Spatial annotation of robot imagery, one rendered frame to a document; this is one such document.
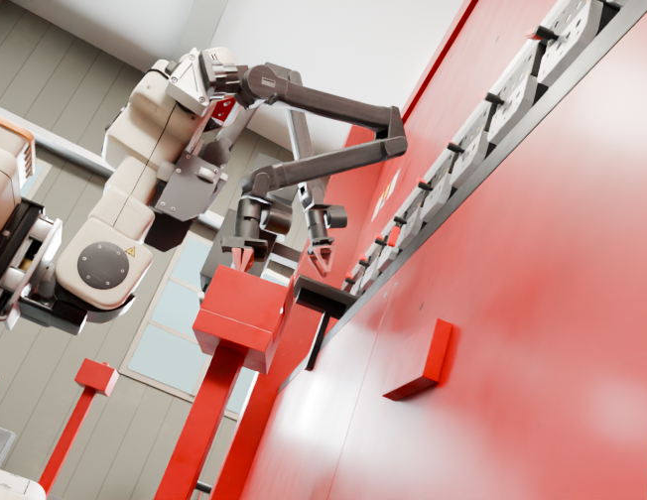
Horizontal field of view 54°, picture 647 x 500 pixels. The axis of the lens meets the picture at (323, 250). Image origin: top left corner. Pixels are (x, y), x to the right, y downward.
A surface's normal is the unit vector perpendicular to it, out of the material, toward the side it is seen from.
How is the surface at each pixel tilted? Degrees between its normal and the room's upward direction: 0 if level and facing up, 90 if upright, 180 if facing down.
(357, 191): 90
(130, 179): 90
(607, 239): 90
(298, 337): 90
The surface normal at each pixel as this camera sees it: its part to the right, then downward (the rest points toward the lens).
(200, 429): 0.07, -0.40
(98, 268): 0.39, -0.27
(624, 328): -0.93, -0.37
